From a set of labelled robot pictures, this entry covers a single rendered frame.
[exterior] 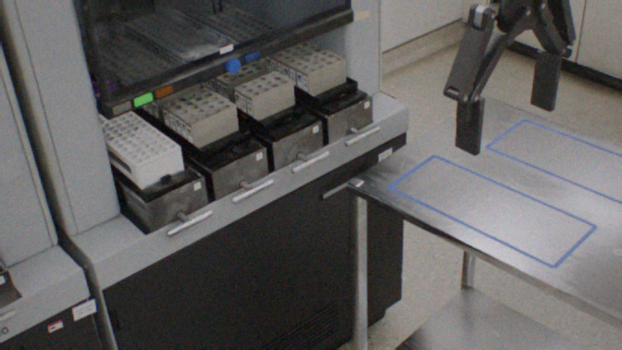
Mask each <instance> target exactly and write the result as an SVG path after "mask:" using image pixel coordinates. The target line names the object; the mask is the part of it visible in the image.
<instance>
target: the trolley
mask: <svg viewBox="0 0 622 350"><path fill-rule="evenodd" d="M480 97H484V98H485V108H484V119H483V129H482V140H480V149H479V154H478V155H477V156H472V155H471V154H469V153H468V152H466V151H463V150H461V149H459V148H457V147H455V133H456V112H455V113H453V115H451V116H450V117H447V118H446V119H443V120H442V121H440V123H439V124H437V125H436V126H434V127H433V128H430V129H429V130H427V131H425V132H424V133H422V134H421V135H419V136H418V137H417V138H414V140H413V141H411V142H410V143H408V144H406V145H405V146H403V147H402V148H399V149H398V150H396V151H395V152H393V153H391V155H390V156H388V157H386V158H385V159H382V160H381V161H380V162H379V163H377V164H376V165H374V166H373V167H371V168H369V169H366V171H365V172H363V173H362V174H360V175H359V176H357V177H356V178H354V179H353V180H350V181H348V182H347V191H348V192H349V220H350V268H351V316H352V350H367V201H369V203H371V204H373V205H375V206H378V207H380V208H382V209H383V210H386V211H388V212H390V213H392V214H393V215H395V216H397V217H399V219H403V220H405V221H407V222H409V223H411V224H413V225H415V226H418V227H419V228H421V229H423V230H424V231H427V232H429V233H431V235H434V236H436V237H438V238H440V239H442V240H444V241H445V242H447V243H450V244H453V245H455V246H457V247H459V248H461V249H463V250H464V252H463V262H462V274H461V285H460V292H459V293H458V294H456V295H455V296H454V297H453V298H452V299H450V301H449V302H447V303H446V304H445V305H444V306H443V307H442V308H441V309H439V310H438V311H437V312H436V313H434V314H433V315H432V316H430V318H429V319H428V320H427V321H426V322H425V323H424V324H422V325H421V326H420V327H419V328H417V329H416V330H415V331H413V332H412V334H411V335H410V336H409V337H408V338H407V339H405V340H404V341H403V342H401V343H400V344H399V345H397V346H396V347H395V348H394V349H393V350H589V349H587V348H585V347H583V346H581V345H579V344H577V343H576V342H574V341H572V340H570V339H568V338H566V337H565V336H564V335H562V334H560V333H557V332H555V331H553V330H551V329H549V328H547V327H545V326H543V325H542V324H541V323H538V321H536V320H534V319H531V318H530V317H528V316H526V315H524V314H522V313H519V312H518V311H516V310H514V309H513V308H511V307H509V306H507V305H505V304H503V302H500V301H498V300H496V299H494V298H493V297H491V296H489V295H487V294H484V293H483V292H481V291H479V290H477V289H475V288H473V283H474V274H475V264H476V257H477V258H479V259H481V260H484V261H486V262H488V263H490V264H492V265H494V266H495V267H497V268H499V269H501V270H503V271H505V272H506V273H508V274H510V275H512V276H514V277H516V278H518V279H520V280H522V281H525V282H527V283H529V284H531V285H533V286H535V288H537V287H538V289H540V290H542V291H544V292H546V293H547V294H549V295H551V296H553V297H556V298H558V299H560V300H562V301H564V302H566V303H568V304H570V305H571V306H575V307H576V308H577V309H579V310H581V311H583V312H585V313H587V314H588V315H590V316H592V317H594V318H597V319H599V320H601V321H603V322H605V323H607V324H609V325H611V326H613V327H615V328H618V329H619V330H620V331H622V145H621V144H617V143H614V142H611V141H608V140H605V139H603V138H600V136H597V135H594V134H592V133H589V132H585V131H582V130H579V129H576V128H573V127H571V126H567V125H565V124H562V123H559V122H557V120H554V119H548V118H546V117H544V116H541V115H538V114H536V113H532V112H529V111H527V110H524V109H522V108H519V107H516V106H513V105H511V104H508V103H506V102H503V101H501V100H497V99H494V98H491V97H489V96H487V95H484V94H483V95H481V96H480Z"/></svg>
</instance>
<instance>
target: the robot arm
mask: <svg viewBox="0 0 622 350"><path fill-rule="evenodd" d="M466 25H467V28H466V29H465V32H464V35H463V38H462V40H461V44H460V46H459V48H458V51H457V54H456V57H455V60H454V64H453V66H452V69H451V72H450V75H448V78H447V81H446V83H445V85H444V88H443V92H442V94H443V95H444V96H446V97H448V98H451V99H453V100H455V101H457V106H456V133H455V147H457V148H459V149H461V150H463V151H466V152H468V153H469V154H471V155H472V156H477V155H478V154H479V149H480V140H482V129H483V119H484V108H485V98H484V97H480V94H482V92H483V89H484V87H485V86H486V84H487V82H488V80H489V78H490V76H491V75H492V72H493V70H494V68H495V66H496V64H497V62H498V61H499V59H501V57H502V54H503V52H504V49H505V48H506V47H507V46H510V45H511V44H512V43H513V42H514V40H515V38H516V36H518V35H520V34H521V33H522V32H524V31H529V30H532V32H533V33H534V35H535V37H537V39H538V41H539V43H540V44H541V47H542V48H543V50H545V51H543V50H539V51H537V57H536V65H535V72H533V80H532V86H531V96H530V102H529V103H530V105H531V106H535V107H538V108H540V109H542V110H545V111H547V112H553V111H554V109H555V102H556V96H557V90H558V82H559V77H560V69H561V64H562V57H563V58H570V56H571V54H573V49H570V48H567V47H568V46H574V45H575V43H576V41H577V36H576V30H575V25H573V19H572V14H571V8H570V4H569V0H491V1H490V3H489V4H487V5H480V4H477V3H473V4H472V5H471V8H470V10H469V16H468V22H467V23H466ZM495 26H496V27H497V29H498V30H499V31H501V32H504V33H505V34H502V33H499V32H496V31H494V30H493V29H494V27H495ZM472 86H473V89H472V91H471V88H472Z"/></svg>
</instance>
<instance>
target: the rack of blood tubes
mask: <svg viewBox="0 0 622 350"><path fill-rule="evenodd" d="M99 117H100V122H101V126H102V130H103V135H104V139H105V143H106V151H107V155H108V160H109V162H110V163H112V164H114V165H115V166H116V167H117V168H118V169H120V171H121V172H122V173H123V174H125V175H126V176H127V177H128V178H129V179H132V180H133V181H134V182H135V183H137V184H138V185H139V188H141V189H144V187H145V185H148V184H150V183H153V182H155V181H156V182H157V181H158V180H160V177H162V176H165V175H167V174H170V175H171V174H173V173H175V172H178V171H180V169H182V171H183V170H184V165H183V158H182V151H181V147H179V146H178V145H177V144H175V143H174V142H172V141H171V140H170V139H169V138H168V137H167V136H166V135H165V134H163V133H161V132H160V131H158V130H157V129H155V128H154V127H153V126H151V125H150V124H148V123H146V121H145V120H143V119H141V118H140V117H139V116H137V115H136V114H135V113H133V112H132V111H131V112H128V113H126V114H123V115H121V116H118V117H116V118H113V119H106V118H105V117H104V116H102V115H99ZM180 172H181V171H180ZM175 174H177V173H175ZM173 175H174V174H173ZM171 176H172V175H171ZM150 185H152V184H150ZM148 187H149V185H148ZM145 188H146V187H145Z"/></svg>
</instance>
